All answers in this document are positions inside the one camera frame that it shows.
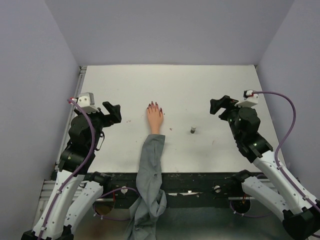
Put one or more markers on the black mounting base plate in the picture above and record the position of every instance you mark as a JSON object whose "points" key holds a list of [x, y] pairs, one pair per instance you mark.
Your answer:
{"points": [[199, 181]]}

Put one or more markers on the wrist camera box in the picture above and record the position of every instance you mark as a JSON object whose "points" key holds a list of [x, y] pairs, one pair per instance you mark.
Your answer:
{"points": [[86, 102], [250, 99]]}

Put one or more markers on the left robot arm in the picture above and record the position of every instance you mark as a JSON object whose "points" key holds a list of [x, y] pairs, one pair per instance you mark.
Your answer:
{"points": [[63, 213]]}

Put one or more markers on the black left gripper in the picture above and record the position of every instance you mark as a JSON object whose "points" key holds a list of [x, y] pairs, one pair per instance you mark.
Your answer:
{"points": [[115, 116]]}

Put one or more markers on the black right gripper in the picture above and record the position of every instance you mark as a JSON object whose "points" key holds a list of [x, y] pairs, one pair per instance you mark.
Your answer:
{"points": [[216, 104]]}

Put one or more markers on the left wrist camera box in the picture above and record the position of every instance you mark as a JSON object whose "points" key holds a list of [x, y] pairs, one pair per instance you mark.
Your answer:
{"points": [[86, 102]]}

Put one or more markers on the aluminium rail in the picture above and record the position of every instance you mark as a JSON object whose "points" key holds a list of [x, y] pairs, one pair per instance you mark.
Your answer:
{"points": [[81, 77], [216, 195]]}

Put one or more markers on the aluminium rail front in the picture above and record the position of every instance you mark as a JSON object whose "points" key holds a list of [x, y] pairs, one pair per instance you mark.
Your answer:
{"points": [[216, 195]]}

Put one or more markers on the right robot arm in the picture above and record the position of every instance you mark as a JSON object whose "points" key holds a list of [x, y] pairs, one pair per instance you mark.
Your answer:
{"points": [[293, 204]]}

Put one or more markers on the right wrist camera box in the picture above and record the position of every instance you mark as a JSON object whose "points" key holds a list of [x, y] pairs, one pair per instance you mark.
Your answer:
{"points": [[250, 99]]}

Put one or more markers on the grey sleeve forearm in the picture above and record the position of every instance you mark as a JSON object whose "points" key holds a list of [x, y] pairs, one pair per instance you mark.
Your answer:
{"points": [[152, 201]]}

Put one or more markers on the aluminium rail left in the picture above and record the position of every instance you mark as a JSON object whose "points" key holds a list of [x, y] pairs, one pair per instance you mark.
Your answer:
{"points": [[81, 77]]}

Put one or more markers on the mannequin hand with painted nails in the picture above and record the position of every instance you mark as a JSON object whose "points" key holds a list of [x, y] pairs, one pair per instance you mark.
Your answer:
{"points": [[155, 118]]}

